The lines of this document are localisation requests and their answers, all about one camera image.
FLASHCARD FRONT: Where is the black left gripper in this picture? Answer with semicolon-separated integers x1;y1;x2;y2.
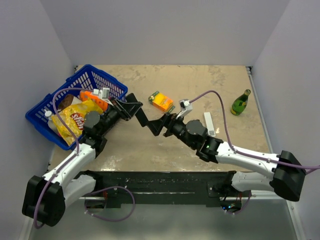
98;97;143;136

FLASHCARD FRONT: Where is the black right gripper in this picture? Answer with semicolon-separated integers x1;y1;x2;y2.
145;110;197;150

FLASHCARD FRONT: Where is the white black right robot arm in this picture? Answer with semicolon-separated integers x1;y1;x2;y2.
146;113;306;202

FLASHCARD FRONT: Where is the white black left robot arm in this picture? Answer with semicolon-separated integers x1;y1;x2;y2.
22;93;143;227

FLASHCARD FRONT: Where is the white remote control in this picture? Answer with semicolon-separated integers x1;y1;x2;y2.
203;112;216;137

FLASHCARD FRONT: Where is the orange yellow battery pack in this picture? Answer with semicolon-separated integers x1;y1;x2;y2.
148;91;175;113

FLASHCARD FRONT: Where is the orange carton box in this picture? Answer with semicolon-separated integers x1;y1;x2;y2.
79;90;109;112

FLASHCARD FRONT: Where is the blue plastic basket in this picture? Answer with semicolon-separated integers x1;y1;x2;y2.
25;64;128;151

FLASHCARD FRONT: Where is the yellow chips bag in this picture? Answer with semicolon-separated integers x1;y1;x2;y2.
51;99;104;146

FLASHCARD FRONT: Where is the brown white package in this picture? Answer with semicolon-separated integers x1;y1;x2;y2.
57;94;82;112

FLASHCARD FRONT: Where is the white plastic bottle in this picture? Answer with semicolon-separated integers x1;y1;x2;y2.
44;110;61;137

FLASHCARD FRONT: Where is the green glass bottle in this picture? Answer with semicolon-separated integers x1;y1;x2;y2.
230;89;251;116

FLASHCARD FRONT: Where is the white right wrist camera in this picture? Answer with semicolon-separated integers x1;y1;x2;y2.
176;99;193;119

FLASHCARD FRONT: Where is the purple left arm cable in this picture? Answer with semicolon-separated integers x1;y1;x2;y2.
33;87;100;230

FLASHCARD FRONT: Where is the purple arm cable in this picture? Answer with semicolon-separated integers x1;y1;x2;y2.
33;87;100;230
189;90;320;175

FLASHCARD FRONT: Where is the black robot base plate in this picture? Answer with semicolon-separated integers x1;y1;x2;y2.
78;170;250;213

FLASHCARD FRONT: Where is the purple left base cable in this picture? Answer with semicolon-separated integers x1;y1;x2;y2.
84;186;136;222

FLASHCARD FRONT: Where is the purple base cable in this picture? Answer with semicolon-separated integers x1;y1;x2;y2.
224;191;252;216
84;186;136;222

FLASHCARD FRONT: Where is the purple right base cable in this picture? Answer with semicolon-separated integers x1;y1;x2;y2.
224;191;252;216

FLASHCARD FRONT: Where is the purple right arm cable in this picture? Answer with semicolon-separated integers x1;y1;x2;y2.
189;90;320;175

